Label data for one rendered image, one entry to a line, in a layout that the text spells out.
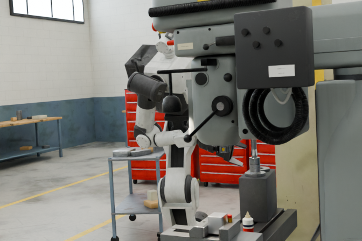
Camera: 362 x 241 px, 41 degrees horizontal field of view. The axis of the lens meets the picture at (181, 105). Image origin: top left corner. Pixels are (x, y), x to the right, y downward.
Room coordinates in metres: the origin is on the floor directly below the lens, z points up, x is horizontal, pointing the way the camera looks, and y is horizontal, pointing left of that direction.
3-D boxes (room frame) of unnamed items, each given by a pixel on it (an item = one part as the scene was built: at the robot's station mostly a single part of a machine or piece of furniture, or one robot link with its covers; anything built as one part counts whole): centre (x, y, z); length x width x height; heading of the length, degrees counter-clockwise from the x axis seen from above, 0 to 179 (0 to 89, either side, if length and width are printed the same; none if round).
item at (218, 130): (1.77, -0.15, 1.47); 0.21 x 0.19 x 0.32; 153
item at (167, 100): (1.81, 0.03, 1.46); 0.07 x 0.07 x 0.06
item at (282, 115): (1.68, -0.32, 1.47); 0.24 x 0.19 x 0.26; 153
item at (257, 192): (2.16, -0.32, 1.03); 0.22 x 0.12 x 0.20; 159
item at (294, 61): (1.34, -0.26, 1.62); 0.20 x 0.09 x 0.21; 63
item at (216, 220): (1.70, -0.11, 1.04); 0.06 x 0.05 x 0.06; 154
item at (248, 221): (1.82, -0.23, 0.99); 0.04 x 0.04 x 0.11
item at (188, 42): (1.75, -0.18, 1.68); 0.34 x 0.24 x 0.10; 63
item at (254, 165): (2.11, -0.31, 1.16); 0.05 x 0.05 x 0.06
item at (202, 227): (1.72, -0.06, 1.02); 0.12 x 0.06 x 0.04; 154
